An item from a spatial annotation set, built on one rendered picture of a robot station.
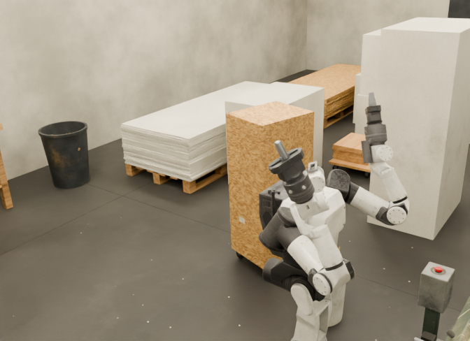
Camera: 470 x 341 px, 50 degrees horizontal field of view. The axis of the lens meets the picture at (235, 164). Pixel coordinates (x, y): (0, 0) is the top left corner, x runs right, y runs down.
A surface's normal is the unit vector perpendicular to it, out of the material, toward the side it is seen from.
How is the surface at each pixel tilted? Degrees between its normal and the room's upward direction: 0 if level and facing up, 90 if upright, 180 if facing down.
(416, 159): 90
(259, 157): 90
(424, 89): 90
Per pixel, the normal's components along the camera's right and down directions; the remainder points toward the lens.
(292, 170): 0.36, 0.22
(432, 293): -0.61, 0.32
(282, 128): 0.60, 0.28
